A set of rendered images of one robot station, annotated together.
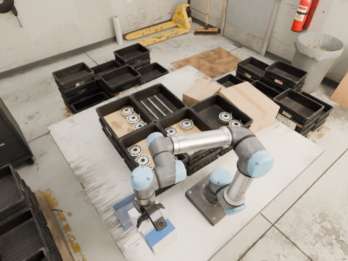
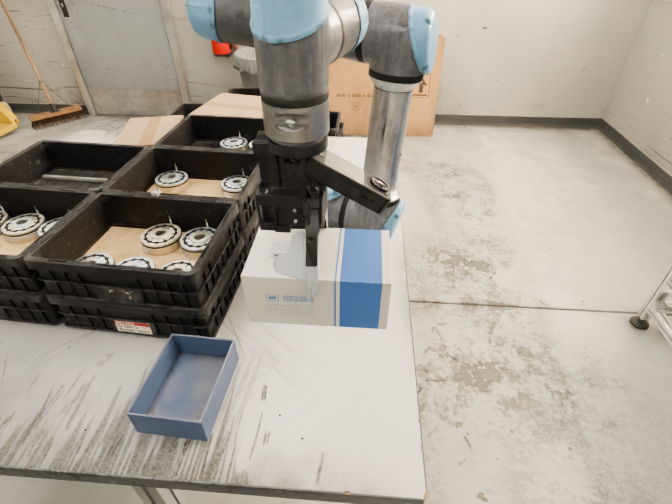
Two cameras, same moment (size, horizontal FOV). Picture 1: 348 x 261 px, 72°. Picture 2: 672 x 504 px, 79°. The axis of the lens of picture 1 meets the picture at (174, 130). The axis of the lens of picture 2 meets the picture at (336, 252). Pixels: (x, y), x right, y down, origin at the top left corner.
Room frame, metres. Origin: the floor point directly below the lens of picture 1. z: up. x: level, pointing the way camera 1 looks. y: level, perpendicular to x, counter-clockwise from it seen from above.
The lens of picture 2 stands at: (0.11, 0.42, 1.50)
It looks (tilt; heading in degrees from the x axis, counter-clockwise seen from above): 38 degrees down; 313
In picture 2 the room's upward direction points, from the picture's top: straight up
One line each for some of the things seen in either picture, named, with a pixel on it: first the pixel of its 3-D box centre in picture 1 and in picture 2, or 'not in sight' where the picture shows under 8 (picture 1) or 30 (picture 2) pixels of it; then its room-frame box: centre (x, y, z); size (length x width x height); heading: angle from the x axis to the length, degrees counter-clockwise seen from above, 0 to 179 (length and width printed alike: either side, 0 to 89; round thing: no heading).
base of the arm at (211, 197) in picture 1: (216, 189); not in sight; (0.79, -0.27, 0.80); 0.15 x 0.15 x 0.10
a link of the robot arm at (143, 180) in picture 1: (143, 182); (292, 41); (0.46, 0.11, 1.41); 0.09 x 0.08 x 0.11; 111
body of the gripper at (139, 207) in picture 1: (145, 203); (294, 180); (0.46, 0.11, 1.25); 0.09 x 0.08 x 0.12; 38
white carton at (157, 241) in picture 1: (152, 225); (320, 275); (0.44, 0.10, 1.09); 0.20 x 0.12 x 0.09; 38
